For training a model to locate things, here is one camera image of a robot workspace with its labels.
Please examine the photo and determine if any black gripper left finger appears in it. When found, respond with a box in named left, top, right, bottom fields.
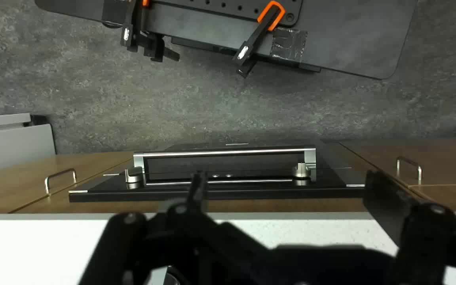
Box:
left=79, top=172, right=281, bottom=285

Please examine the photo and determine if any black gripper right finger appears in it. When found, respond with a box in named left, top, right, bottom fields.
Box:
left=362, top=170, right=456, bottom=285

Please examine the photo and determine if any silver bolt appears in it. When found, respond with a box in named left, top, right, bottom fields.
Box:
left=123, top=168, right=140, bottom=191
left=292, top=162, right=310, bottom=187

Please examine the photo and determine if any wooden cabinet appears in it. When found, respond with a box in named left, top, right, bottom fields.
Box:
left=0, top=138, right=456, bottom=216

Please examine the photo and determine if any white box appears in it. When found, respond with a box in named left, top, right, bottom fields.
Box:
left=0, top=111, right=58, bottom=180

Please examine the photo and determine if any black orange bar clamp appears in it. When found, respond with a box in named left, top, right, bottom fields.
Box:
left=120, top=0, right=182, bottom=64
left=231, top=0, right=288, bottom=78

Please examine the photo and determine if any black table plate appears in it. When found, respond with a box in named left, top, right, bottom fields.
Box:
left=34, top=0, right=416, bottom=81

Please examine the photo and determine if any black perforated board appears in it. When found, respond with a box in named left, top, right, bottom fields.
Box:
left=153, top=0, right=304, bottom=29

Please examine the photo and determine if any metal cabinet handle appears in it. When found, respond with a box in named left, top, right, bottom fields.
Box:
left=394, top=156, right=424, bottom=187
left=42, top=167, right=79, bottom=197

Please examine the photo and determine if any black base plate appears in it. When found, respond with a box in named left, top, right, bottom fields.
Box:
left=68, top=142, right=368, bottom=205

